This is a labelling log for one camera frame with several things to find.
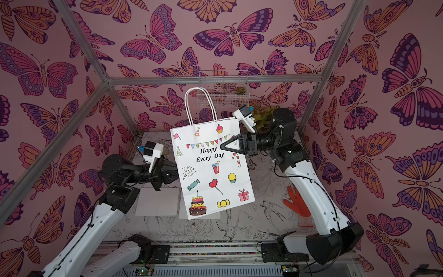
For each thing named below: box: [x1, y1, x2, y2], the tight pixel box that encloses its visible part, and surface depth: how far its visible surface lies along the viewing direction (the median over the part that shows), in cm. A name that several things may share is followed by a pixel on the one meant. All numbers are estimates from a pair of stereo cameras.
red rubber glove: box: [283, 184, 311, 218], surface depth 89 cm
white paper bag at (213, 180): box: [170, 87, 256, 221], surface depth 52 cm
